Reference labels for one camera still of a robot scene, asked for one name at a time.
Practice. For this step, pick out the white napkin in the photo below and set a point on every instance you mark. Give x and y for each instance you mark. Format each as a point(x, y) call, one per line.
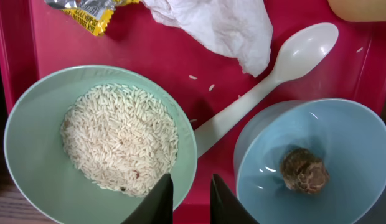
point(239, 29)

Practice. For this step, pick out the yellow snack wrapper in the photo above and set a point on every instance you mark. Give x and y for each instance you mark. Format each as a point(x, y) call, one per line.
point(93, 15)

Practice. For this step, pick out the red plastic tray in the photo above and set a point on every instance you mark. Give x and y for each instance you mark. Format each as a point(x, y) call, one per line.
point(37, 40)

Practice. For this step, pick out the green plastic bowl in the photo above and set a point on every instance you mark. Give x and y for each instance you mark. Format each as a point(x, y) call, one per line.
point(44, 173)

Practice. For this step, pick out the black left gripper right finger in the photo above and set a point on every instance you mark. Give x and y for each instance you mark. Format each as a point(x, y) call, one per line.
point(225, 208)

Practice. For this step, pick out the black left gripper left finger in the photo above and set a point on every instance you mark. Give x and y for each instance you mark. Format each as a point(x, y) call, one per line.
point(157, 206)

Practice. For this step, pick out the blue plastic bowl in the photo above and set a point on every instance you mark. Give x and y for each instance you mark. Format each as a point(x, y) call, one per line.
point(347, 136)

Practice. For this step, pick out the white plastic spoon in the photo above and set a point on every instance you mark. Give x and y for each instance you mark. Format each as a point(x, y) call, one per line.
point(298, 55)

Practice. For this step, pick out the brown food lump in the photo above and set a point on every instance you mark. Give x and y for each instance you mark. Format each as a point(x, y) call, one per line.
point(303, 172)

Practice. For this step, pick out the yellow plastic cup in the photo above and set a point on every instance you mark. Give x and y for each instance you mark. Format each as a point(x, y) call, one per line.
point(359, 10)

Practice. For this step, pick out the white cooked rice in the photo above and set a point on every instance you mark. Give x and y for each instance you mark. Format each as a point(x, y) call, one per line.
point(121, 137)

